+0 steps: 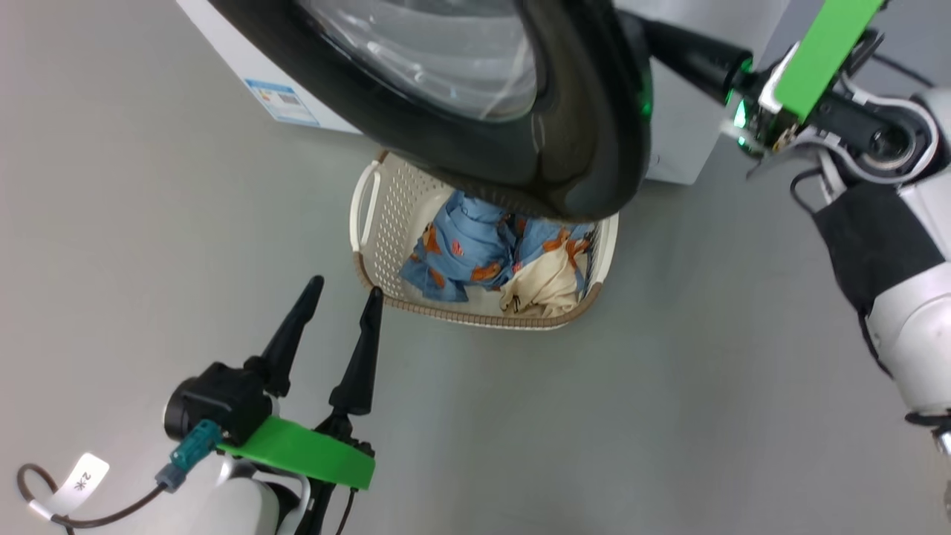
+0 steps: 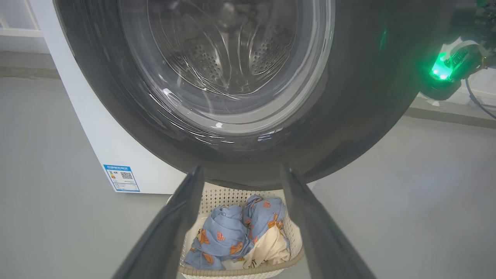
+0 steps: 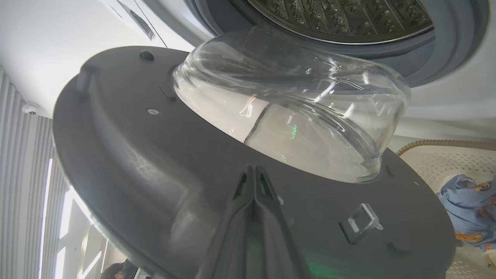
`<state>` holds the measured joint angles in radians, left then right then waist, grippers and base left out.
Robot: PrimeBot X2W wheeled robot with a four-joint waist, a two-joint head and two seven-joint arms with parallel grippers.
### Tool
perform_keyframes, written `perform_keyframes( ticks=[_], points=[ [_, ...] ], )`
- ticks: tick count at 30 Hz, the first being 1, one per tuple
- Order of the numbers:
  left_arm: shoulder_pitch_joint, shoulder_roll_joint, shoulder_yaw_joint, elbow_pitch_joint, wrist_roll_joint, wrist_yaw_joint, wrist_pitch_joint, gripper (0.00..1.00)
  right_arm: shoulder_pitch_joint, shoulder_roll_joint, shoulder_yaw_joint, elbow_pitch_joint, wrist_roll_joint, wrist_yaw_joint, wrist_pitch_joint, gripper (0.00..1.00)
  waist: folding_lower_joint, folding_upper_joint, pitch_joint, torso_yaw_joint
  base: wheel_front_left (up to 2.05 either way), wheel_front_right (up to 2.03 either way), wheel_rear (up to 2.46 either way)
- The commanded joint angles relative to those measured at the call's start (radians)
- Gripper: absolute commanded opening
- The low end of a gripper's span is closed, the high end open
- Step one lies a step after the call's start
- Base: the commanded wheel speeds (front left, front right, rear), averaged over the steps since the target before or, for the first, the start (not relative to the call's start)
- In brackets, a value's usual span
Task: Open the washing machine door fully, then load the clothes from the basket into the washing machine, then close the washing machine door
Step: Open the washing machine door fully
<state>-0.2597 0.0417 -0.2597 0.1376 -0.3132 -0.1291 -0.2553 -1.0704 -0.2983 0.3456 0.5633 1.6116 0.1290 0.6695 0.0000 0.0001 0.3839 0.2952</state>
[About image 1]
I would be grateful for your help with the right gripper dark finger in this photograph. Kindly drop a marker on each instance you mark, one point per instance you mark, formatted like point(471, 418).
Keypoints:
point(691, 56)

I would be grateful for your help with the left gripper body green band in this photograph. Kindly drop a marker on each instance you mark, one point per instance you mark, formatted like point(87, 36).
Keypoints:
point(223, 401)

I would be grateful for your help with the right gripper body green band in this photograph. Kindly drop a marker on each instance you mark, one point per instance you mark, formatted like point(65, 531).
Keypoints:
point(817, 59)

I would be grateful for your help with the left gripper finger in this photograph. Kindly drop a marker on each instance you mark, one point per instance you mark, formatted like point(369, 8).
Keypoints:
point(360, 364)
point(293, 338)

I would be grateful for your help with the black round washer door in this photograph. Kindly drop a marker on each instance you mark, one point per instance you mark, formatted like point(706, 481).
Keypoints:
point(579, 148)

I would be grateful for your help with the blue patterned garment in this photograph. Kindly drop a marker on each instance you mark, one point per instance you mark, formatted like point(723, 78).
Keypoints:
point(461, 245)
point(539, 234)

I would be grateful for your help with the cream printed garment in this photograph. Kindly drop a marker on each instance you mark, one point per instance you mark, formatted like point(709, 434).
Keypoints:
point(546, 286)

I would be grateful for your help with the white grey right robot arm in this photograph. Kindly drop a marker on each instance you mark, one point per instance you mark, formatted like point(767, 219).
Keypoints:
point(906, 319)

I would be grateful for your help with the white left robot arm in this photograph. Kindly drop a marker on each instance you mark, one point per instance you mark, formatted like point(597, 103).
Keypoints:
point(238, 505)

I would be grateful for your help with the white washing machine body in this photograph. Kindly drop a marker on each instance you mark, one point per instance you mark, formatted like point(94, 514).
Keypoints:
point(683, 134)

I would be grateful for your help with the cream perforated laundry basket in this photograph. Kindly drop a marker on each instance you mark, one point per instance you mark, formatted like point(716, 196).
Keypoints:
point(394, 223)

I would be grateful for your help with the blue energy label sticker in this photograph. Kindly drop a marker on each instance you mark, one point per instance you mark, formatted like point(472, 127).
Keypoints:
point(282, 102)

